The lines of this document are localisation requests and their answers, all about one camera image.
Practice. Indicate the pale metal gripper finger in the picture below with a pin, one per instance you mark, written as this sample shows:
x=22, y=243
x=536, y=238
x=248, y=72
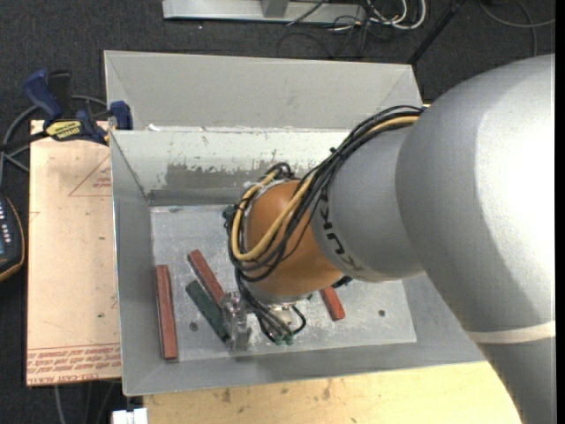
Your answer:
x=231, y=304
x=242, y=335

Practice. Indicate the dark green flat block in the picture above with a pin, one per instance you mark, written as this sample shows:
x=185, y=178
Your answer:
x=205, y=306

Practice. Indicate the short red-brown flat block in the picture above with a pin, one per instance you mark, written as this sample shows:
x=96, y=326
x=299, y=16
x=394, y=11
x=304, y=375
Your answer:
x=333, y=305

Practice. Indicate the long red-brown flat block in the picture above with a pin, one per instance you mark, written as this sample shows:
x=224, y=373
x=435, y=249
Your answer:
x=166, y=312

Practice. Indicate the brown cardboard board red print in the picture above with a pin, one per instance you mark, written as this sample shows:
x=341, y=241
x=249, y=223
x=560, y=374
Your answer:
x=70, y=245

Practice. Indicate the grey metal bin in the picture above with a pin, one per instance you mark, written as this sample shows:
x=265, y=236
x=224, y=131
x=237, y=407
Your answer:
x=265, y=100

